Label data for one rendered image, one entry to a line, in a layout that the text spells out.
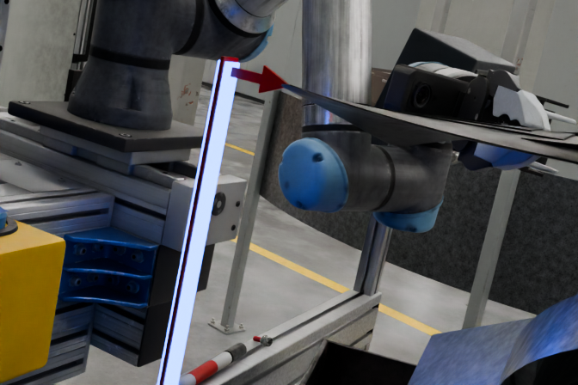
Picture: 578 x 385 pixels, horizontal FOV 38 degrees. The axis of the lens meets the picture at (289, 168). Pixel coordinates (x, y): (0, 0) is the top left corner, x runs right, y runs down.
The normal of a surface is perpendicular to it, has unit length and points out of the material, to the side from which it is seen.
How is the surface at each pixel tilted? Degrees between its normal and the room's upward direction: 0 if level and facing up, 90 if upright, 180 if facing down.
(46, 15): 90
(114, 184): 90
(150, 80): 72
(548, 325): 66
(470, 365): 55
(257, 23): 98
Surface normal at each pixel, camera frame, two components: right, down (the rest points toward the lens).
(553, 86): -0.66, 0.00
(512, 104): -0.94, -0.26
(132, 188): -0.50, 0.06
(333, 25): -0.11, -0.04
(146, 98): 0.59, -0.04
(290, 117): -0.88, -0.10
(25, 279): 0.87, 0.26
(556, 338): -0.77, -0.63
